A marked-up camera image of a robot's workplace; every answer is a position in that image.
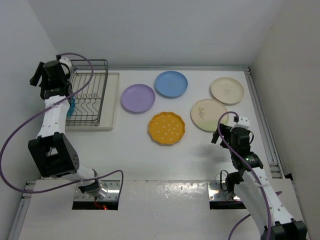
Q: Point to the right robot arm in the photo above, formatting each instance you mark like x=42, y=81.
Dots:
x=250, y=183

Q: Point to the beige green leaf plate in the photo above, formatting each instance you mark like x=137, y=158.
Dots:
x=205, y=114

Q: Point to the teal polka dot plate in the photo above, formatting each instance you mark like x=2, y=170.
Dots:
x=72, y=105

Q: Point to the grey wire dish rack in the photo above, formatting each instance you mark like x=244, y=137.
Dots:
x=90, y=79

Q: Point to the metal base plate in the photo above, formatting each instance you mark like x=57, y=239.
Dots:
x=216, y=194
x=109, y=192

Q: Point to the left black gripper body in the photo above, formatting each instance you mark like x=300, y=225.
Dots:
x=44, y=85

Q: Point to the yellow polka dot plate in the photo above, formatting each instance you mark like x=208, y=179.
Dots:
x=166, y=128

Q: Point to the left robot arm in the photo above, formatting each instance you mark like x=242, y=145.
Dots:
x=53, y=154

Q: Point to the blue plate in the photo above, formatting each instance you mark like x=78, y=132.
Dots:
x=171, y=84

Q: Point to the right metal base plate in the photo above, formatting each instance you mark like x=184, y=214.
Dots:
x=216, y=194

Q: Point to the cream plate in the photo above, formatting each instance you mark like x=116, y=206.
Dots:
x=227, y=90

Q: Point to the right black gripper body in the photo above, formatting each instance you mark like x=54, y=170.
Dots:
x=225, y=131

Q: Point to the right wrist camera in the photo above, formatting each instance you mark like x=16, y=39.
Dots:
x=241, y=121

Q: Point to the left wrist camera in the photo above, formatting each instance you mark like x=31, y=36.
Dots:
x=64, y=60

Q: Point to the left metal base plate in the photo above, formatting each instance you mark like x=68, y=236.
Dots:
x=109, y=192

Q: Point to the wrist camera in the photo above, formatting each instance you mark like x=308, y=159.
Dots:
x=241, y=121
x=64, y=60

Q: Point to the purple plate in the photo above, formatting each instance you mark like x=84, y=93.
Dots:
x=138, y=98

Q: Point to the cream drip tray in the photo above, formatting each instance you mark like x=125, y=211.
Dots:
x=109, y=108

